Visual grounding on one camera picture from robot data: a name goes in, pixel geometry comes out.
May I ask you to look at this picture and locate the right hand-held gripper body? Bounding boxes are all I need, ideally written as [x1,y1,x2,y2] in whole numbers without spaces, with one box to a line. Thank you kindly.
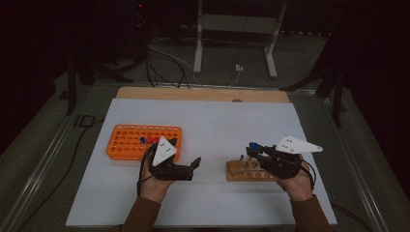
[257,134,323,180]

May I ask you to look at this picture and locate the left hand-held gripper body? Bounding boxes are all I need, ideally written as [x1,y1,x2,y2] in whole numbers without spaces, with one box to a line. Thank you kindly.
[149,135,194,182]

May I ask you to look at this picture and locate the wooden tube rack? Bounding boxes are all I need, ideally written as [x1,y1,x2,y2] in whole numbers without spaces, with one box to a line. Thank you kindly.
[225,154,278,183]

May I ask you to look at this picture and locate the orange plastic tube rack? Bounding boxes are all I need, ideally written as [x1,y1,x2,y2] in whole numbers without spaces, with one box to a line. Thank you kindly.
[105,124,183,162]

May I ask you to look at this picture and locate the person's left hand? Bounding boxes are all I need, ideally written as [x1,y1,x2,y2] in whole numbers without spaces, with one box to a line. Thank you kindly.
[138,154,175,204]

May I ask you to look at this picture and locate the person's right hand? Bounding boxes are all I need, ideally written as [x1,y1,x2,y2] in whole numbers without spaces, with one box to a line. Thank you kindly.
[277,154,315,202]

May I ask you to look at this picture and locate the white board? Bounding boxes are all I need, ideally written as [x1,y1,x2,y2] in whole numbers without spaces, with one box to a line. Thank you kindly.
[65,98,338,228]

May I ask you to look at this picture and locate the black tripod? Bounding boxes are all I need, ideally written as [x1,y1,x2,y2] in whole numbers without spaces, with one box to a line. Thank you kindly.
[66,54,133,116]
[279,42,348,129]

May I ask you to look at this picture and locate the black equipment stack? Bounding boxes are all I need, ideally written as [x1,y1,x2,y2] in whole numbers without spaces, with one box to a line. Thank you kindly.
[130,0,150,64]

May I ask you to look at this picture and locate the grey metal stand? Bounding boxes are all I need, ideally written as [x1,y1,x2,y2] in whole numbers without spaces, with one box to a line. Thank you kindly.
[192,0,288,79]

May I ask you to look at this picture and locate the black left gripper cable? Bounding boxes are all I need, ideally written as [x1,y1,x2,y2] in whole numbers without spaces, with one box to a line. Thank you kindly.
[136,144,159,198]

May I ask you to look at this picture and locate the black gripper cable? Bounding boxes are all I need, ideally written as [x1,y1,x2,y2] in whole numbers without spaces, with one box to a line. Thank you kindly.
[301,159,366,225]
[136,144,159,198]

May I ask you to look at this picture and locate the black floor cables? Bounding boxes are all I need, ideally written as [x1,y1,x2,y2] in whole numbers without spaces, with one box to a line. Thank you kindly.
[144,44,191,89]

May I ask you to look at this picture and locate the white floor cable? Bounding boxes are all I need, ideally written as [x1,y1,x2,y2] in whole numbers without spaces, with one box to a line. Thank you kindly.
[148,37,241,87]

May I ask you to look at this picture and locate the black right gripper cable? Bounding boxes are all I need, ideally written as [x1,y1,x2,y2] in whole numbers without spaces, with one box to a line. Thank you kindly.
[301,159,366,225]

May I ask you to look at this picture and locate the long black floor cable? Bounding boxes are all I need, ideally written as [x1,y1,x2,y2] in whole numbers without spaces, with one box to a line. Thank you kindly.
[17,119,105,232]

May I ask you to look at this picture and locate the metal floor frame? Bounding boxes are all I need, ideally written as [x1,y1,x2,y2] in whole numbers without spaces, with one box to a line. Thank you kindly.
[0,80,391,232]

